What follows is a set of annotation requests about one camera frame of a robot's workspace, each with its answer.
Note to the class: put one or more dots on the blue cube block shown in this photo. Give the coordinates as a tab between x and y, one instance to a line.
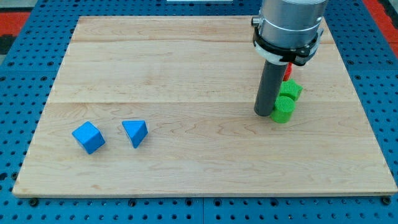
88	137

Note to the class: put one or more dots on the red block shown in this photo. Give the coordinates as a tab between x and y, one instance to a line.
288	72

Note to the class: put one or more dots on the green cylinder block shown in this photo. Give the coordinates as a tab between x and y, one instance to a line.
283	109

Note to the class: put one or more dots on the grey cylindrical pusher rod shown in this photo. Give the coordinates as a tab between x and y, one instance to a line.
269	86

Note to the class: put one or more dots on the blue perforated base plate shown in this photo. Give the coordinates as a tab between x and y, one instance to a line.
30	67

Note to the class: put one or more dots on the green pentagon block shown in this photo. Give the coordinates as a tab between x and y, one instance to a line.
290	89

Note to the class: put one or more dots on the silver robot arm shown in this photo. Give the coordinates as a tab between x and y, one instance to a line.
288	31

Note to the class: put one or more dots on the light wooden board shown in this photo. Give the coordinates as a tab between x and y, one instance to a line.
194	80

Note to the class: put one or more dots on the blue triangular prism block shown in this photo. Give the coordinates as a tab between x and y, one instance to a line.
136	131

